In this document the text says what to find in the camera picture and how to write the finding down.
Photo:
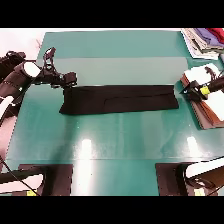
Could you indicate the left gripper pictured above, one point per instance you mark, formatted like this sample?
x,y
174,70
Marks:
x,y
70,80

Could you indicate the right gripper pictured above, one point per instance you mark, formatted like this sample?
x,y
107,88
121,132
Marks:
x,y
193,91

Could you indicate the black garment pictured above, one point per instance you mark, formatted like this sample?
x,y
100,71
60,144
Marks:
x,y
120,99

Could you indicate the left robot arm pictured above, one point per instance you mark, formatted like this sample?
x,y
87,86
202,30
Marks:
x,y
20,80

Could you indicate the white garment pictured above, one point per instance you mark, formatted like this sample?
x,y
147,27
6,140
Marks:
x,y
200,73

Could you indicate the pale grey garment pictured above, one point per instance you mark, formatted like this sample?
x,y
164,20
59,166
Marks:
x,y
198,46

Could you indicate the purple garment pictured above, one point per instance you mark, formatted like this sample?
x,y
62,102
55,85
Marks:
x,y
207,36

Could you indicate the red garment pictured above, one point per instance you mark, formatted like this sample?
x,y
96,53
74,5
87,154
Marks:
x,y
218,33

